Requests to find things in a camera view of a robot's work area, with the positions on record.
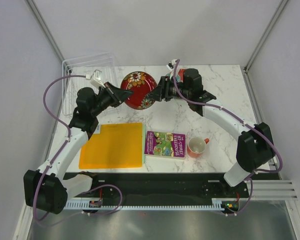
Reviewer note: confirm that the orange mug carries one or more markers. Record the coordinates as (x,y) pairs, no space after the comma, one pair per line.
(196,146)

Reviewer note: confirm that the white cable duct rail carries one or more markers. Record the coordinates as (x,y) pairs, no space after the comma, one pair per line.
(92,204)

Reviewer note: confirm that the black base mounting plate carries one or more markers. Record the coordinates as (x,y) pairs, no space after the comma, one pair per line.
(163,188)

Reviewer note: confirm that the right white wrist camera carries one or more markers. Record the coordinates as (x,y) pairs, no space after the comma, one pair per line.
(171,64)

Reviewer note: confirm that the red floral bowl plate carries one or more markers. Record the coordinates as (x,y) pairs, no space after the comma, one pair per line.
(141,83)

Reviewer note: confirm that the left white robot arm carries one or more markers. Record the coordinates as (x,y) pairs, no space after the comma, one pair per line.
(45,188)

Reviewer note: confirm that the orange plastic folder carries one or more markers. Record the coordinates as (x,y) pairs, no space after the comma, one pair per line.
(114,146)

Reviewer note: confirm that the red teal flower plate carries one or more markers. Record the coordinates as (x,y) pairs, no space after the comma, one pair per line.
(179,76)

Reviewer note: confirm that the purple treehouse book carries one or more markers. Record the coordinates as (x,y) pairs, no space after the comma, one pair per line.
(165,145)

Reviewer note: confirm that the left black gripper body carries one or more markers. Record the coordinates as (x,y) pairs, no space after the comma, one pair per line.
(106,97)

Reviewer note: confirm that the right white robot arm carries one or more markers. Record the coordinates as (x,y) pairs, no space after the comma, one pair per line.
(255,145)

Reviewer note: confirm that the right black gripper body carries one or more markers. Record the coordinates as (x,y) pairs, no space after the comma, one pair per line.
(170,92)

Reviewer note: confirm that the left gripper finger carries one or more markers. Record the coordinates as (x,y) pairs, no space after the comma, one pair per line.
(114,89)
(122,95)

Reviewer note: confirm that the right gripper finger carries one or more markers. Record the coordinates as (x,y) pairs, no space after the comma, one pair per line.
(154,96)
(161,86)

